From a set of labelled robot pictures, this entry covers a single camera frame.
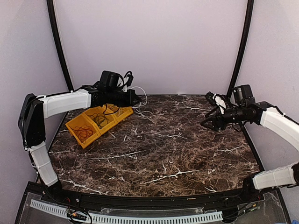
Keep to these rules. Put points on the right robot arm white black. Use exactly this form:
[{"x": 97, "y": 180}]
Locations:
[{"x": 272, "y": 118}]

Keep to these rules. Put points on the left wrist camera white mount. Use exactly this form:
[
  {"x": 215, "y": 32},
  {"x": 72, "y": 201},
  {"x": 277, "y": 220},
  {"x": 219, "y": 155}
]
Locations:
[{"x": 126, "y": 81}]

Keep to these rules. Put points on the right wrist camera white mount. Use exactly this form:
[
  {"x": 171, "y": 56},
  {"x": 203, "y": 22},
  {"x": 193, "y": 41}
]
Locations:
[{"x": 216, "y": 100}]

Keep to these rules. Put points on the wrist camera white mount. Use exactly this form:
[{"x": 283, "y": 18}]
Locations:
[
  {"x": 126, "y": 81},
  {"x": 216, "y": 100}
]

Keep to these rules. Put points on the left yellow plastic bin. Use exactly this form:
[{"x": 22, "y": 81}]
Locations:
[{"x": 83, "y": 130}]

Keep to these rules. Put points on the left black frame post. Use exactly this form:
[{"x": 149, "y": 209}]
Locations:
[{"x": 58, "y": 44}]

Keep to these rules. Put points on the black frame post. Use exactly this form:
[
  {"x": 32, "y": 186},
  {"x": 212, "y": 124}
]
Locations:
[
  {"x": 58, "y": 44},
  {"x": 242, "y": 47}
]

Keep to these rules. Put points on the middle yellow plastic bin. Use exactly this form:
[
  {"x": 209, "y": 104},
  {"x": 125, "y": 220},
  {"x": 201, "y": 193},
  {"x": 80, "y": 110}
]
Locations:
[{"x": 102, "y": 117}]

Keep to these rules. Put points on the right yellow plastic bin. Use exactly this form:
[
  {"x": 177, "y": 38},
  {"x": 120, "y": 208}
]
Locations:
[{"x": 120, "y": 113}]

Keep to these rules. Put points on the right black frame post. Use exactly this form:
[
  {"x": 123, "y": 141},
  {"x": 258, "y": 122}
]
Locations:
[{"x": 242, "y": 47}]

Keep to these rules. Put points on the black front rail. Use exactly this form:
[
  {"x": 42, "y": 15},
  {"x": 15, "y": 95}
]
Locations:
[{"x": 225, "y": 200}]

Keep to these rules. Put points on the white slotted cable duct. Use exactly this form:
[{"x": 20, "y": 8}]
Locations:
[{"x": 97, "y": 218}]

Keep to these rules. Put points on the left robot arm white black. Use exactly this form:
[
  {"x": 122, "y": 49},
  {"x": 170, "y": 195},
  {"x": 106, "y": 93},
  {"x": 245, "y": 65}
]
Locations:
[{"x": 111, "y": 88}]

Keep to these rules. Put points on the yellow plastic bin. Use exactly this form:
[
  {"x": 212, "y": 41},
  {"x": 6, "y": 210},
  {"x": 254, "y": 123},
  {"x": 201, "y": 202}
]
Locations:
[
  {"x": 83, "y": 130},
  {"x": 120, "y": 113},
  {"x": 102, "y": 117}
]

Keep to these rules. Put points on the small circuit board with wires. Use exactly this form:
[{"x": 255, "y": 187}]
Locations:
[{"x": 75, "y": 215}]

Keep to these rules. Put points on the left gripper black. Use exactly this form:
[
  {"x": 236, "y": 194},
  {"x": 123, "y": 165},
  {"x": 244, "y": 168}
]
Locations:
[{"x": 130, "y": 101}]

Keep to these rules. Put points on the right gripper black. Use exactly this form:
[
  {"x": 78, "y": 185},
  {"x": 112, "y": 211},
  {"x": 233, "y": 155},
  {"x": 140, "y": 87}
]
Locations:
[{"x": 215, "y": 127}]

